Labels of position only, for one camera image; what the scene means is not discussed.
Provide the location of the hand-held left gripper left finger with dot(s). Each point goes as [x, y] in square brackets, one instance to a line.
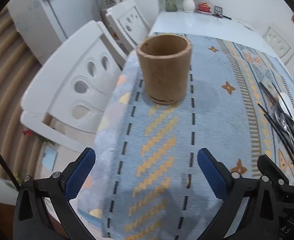
[80, 172]

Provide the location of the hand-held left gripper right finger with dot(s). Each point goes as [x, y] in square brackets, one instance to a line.
[211, 172]

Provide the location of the large white rice spoon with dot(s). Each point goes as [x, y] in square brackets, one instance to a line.
[285, 102]

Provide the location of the red flower plant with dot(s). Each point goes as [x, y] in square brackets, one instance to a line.
[27, 132]

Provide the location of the white carved chair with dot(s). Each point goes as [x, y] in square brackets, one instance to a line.
[62, 80]
[279, 42]
[127, 22]

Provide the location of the white vase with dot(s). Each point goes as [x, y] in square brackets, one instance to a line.
[188, 3]

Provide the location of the white refrigerator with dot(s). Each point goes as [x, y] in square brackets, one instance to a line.
[49, 25]

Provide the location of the blue patterned table mat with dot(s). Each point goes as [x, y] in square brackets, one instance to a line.
[211, 120]

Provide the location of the wooden utensil holder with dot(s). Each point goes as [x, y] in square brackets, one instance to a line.
[162, 75]

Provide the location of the metal spoon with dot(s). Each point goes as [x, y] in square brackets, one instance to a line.
[283, 122]

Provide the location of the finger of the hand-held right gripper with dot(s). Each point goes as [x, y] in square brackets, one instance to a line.
[265, 166]

